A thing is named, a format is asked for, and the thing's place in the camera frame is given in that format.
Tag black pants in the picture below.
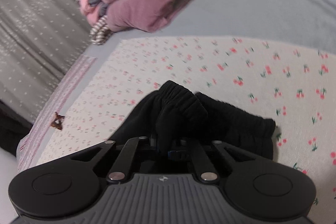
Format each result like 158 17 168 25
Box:
110 81 276 173

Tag pink folded clothing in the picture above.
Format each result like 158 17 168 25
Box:
78 0 99 26

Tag grey folded clothing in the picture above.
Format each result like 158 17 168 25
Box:
88 0 108 18

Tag brown hair claw clip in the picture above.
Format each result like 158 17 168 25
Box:
50 112 65 131

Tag pink striped blanket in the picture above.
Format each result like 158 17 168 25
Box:
17 55 96 172

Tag cherry print blanket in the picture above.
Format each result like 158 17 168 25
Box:
38 37 335 223

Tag striped folded garment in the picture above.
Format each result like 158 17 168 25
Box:
89 15 113 46

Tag grey star curtain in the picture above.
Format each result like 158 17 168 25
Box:
1 0 89 123

